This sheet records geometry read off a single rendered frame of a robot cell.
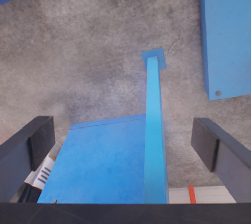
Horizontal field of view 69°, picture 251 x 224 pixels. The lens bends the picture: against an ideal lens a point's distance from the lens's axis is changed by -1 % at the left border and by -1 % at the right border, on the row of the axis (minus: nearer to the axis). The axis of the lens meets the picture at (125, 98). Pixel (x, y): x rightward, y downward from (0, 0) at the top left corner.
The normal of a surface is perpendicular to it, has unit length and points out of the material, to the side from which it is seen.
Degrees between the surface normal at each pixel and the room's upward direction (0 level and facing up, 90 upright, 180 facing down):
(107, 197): 90
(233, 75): 0
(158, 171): 90
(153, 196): 90
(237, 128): 0
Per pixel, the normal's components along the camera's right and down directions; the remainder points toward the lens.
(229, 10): -0.11, 0.62
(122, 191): -0.29, -0.77
